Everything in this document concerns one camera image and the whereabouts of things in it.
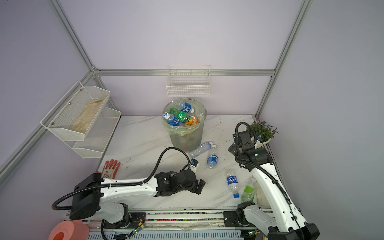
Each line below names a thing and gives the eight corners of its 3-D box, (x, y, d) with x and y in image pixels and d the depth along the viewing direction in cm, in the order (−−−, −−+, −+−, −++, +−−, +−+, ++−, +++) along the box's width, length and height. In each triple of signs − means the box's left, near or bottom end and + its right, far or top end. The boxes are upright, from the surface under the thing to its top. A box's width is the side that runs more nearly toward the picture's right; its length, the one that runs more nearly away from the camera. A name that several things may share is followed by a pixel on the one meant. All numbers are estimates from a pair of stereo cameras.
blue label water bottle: (207, 168, 93) (208, 164, 89) (206, 148, 103) (207, 144, 99) (217, 168, 93) (219, 164, 89) (215, 148, 103) (216, 144, 99)
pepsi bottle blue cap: (228, 198, 82) (230, 195, 78) (225, 174, 91) (227, 171, 87) (239, 198, 82) (241, 195, 78) (235, 174, 91) (236, 171, 87)
